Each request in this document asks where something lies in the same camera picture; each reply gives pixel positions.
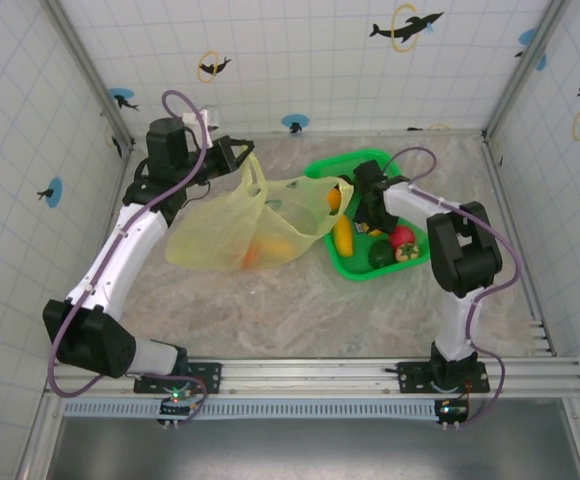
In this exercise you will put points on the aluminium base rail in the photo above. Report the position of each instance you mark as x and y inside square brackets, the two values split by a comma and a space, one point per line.
[310, 375]

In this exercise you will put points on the green plastic basket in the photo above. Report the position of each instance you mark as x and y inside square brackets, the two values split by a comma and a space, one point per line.
[362, 250]

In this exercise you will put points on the aluminium side frame rail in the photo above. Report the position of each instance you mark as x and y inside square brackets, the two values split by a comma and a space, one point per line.
[126, 160]
[500, 190]

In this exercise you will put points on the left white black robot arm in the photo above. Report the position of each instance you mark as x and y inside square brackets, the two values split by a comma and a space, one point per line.
[120, 250]

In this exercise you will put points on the red fake strawberry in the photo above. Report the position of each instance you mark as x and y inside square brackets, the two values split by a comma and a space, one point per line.
[407, 252]

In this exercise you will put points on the yellow avocado print plastic bag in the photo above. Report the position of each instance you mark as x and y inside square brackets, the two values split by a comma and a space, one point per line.
[210, 235]

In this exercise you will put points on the aluminium corner post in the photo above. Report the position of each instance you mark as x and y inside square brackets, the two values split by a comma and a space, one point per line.
[520, 75]
[90, 75]

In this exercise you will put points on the green round fake fruit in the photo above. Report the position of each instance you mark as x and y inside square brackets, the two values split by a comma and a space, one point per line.
[381, 254]

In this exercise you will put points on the fake orange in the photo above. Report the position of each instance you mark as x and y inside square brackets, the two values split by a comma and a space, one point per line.
[334, 199]

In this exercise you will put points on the black fish blue circle sticker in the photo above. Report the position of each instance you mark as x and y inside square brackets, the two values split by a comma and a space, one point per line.
[294, 121]
[527, 37]
[122, 97]
[52, 192]

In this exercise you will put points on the grey metal panel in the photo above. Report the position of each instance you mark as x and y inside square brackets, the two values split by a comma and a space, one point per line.
[295, 450]

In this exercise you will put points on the orange-red fake tomato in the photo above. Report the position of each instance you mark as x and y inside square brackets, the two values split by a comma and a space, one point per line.
[250, 257]

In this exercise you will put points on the long aluminium frame rail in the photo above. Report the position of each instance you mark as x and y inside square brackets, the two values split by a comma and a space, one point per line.
[320, 134]

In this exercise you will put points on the yellow-orange fake mango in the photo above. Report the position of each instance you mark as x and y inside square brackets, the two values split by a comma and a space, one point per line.
[275, 247]

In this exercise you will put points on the long yellow fake fruit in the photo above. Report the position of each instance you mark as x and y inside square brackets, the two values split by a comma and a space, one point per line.
[374, 232]
[343, 235]

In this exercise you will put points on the red fake apple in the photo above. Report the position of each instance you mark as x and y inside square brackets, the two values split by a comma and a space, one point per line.
[401, 235]

